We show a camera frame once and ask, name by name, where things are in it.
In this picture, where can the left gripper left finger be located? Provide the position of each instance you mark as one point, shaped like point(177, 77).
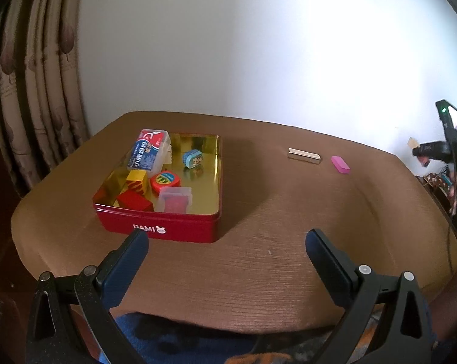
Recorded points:
point(53, 336)

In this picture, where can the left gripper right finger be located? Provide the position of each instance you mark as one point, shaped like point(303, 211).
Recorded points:
point(403, 333)

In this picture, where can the red wooden block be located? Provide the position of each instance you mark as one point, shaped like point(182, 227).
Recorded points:
point(134, 201)

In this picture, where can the pink rectangular block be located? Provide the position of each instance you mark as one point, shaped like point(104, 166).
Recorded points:
point(340, 165)

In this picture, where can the yellow red striped block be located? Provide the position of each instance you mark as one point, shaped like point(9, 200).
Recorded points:
point(138, 181)

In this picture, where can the clear box red contents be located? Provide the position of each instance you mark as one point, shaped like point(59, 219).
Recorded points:
point(174, 200)

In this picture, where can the red round tape measure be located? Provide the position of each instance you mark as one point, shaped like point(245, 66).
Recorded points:
point(163, 179)

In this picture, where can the clear box blue label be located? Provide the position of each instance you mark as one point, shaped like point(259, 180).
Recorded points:
point(150, 151)

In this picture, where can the silver metal bar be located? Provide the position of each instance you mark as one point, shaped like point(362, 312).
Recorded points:
point(302, 155)

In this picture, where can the patterned brown pouch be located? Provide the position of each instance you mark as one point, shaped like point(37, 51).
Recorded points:
point(439, 182)

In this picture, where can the dark side shelf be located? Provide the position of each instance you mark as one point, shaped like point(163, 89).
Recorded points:
point(446, 203)

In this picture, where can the red gold tin box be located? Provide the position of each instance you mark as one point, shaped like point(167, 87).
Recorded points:
point(199, 224)

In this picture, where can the small blue round tin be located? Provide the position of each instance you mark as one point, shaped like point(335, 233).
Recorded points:
point(192, 158)

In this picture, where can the beige patterned curtain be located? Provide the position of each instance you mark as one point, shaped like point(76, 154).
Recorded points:
point(41, 109)

